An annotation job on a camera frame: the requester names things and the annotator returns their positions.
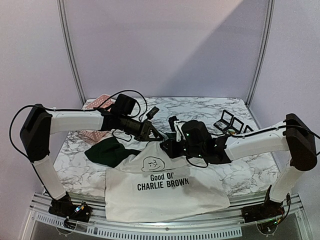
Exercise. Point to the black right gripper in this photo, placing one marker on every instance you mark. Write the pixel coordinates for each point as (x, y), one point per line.
(169, 146)

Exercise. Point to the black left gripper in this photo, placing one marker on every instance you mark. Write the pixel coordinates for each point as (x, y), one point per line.
(145, 131)

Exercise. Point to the round landscape picture badge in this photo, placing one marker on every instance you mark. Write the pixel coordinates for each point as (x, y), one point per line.
(231, 132)

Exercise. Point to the white and green t-shirt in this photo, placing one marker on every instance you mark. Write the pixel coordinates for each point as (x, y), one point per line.
(148, 186)

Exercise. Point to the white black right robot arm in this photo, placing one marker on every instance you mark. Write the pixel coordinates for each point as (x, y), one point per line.
(290, 135)

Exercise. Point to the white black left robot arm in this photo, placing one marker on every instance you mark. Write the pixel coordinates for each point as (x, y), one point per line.
(43, 122)

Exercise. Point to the pink plastic perforated basket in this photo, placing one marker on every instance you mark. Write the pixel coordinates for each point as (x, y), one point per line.
(94, 132)

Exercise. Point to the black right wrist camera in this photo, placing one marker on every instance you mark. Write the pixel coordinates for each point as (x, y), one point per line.
(195, 132)

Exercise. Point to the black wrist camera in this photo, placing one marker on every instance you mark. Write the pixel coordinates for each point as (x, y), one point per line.
(123, 105)
(195, 132)

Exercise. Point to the black wire frame organizer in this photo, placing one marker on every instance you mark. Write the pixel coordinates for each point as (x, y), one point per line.
(228, 121)

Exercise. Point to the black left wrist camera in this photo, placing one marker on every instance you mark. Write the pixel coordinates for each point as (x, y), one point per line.
(123, 105)

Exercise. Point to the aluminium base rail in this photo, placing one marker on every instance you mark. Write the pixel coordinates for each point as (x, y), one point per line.
(225, 224)

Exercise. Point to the aluminium right corner post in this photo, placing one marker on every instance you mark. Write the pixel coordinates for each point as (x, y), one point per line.
(262, 51)

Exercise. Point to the aluminium corner post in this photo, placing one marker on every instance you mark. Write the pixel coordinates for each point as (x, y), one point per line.
(262, 51)
(61, 5)

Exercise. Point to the aluminium left corner post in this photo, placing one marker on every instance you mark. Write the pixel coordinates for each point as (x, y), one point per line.
(61, 5)

